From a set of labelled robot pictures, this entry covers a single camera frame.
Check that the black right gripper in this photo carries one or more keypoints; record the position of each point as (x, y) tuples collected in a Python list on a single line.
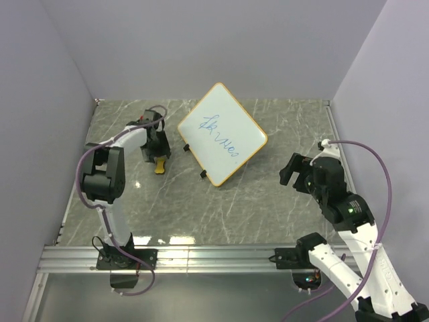
[(299, 164)]

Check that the yellow whiteboard eraser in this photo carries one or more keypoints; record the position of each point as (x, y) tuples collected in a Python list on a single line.
[(160, 165)]

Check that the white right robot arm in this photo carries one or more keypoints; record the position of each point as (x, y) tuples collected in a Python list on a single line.
[(376, 292)]

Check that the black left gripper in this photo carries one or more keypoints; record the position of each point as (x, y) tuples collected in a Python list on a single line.
[(163, 150)]

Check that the aluminium mounting rail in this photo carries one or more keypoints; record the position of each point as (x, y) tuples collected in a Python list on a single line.
[(171, 259)]

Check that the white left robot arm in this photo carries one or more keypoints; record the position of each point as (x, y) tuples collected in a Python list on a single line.
[(101, 180)]

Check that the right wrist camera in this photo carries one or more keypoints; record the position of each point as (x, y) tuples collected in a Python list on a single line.
[(328, 150)]

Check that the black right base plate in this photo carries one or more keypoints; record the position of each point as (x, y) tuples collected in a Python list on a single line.
[(290, 259)]

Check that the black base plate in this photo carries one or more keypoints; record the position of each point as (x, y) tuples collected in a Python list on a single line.
[(290, 259), (144, 258)]

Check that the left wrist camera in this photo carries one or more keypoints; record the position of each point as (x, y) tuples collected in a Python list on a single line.
[(153, 118)]

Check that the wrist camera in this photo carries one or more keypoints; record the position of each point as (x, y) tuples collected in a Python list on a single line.
[(153, 118), (328, 150)]

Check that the yellow-framed whiteboard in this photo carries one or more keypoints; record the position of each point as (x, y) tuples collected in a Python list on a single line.
[(221, 134)]

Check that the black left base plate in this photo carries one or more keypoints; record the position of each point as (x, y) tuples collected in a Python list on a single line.
[(144, 258)]

